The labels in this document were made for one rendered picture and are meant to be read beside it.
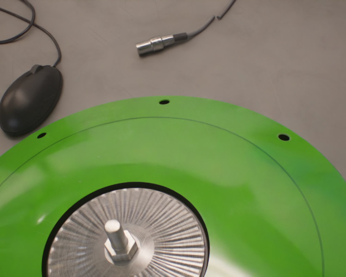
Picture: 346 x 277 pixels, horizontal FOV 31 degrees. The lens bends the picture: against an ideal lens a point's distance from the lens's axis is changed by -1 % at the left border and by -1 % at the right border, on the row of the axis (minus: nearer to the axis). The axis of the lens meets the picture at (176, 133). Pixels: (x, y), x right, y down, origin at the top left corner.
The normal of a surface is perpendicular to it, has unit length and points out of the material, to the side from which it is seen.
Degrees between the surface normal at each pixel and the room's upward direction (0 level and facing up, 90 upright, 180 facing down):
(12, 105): 14
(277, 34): 0
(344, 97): 0
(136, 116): 23
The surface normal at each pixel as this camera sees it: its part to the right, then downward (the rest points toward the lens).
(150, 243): 0.08, -0.66
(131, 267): -0.07, -0.48
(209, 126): 0.02, -0.84
